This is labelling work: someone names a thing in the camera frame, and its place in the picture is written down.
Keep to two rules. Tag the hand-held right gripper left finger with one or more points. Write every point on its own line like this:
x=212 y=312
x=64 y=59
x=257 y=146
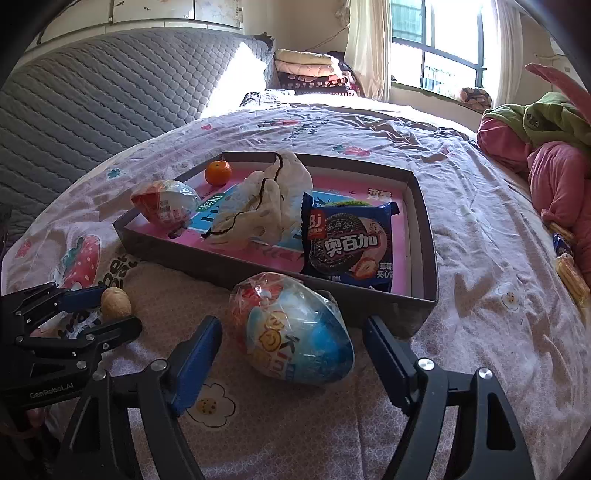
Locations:
x=196 y=364

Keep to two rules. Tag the cream curtain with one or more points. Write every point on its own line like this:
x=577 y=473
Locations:
x=369 y=46
x=505 y=50

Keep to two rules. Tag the brown walnut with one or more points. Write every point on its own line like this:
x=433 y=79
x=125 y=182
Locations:
x=115 y=303

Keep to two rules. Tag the pink quilt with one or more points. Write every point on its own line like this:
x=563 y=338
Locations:
x=558 y=184

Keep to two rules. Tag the pink folded blanket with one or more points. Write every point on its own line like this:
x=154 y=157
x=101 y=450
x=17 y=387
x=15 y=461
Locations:
x=307 y=69

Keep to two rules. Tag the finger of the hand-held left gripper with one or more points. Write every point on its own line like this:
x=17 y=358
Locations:
x=83 y=297
x=111 y=331

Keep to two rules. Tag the plastic-wrapped toy egg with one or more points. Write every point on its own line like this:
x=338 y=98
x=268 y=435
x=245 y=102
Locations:
x=295 y=337
x=166 y=201

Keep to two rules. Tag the yellow snack packet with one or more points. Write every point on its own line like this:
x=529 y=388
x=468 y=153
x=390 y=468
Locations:
x=575 y=279
x=561 y=229

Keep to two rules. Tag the dark framed window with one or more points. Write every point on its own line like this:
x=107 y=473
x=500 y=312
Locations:
x=443 y=37

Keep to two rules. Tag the floral print wall cabinet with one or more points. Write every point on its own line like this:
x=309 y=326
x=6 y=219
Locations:
x=152 y=11

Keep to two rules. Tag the dark patterned pillow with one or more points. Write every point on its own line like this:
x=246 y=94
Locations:
x=265 y=98

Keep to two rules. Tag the blue snack packet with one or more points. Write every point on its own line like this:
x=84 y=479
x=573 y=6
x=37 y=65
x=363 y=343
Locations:
x=563 y=244

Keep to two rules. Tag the grey quilted headboard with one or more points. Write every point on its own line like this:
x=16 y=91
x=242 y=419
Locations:
x=106 y=92

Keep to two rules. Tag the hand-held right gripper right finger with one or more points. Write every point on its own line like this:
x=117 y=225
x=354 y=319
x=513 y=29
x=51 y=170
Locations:
x=388 y=364

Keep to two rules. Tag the cream folded blanket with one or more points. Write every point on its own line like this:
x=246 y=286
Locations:
x=302 y=57

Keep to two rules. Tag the dark checkered folded blanket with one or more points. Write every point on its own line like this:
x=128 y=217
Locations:
x=314 y=83

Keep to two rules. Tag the grey shallow cardboard box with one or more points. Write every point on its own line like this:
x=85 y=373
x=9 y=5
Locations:
x=207 y=267

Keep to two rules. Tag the patterned cushion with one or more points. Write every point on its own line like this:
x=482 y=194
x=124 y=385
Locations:
x=475 y=98

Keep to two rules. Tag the blue cookie packet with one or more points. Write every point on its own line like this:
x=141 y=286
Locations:
x=351 y=244

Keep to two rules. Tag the green garment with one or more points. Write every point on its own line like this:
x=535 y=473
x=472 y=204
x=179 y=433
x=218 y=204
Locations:
x=549 y=117

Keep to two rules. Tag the orange tangerine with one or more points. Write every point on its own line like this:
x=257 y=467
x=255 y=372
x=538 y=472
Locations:
x=218 y=173

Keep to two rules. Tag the strawberry print bedsheet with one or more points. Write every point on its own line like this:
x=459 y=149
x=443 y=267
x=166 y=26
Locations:
x=485 y=323

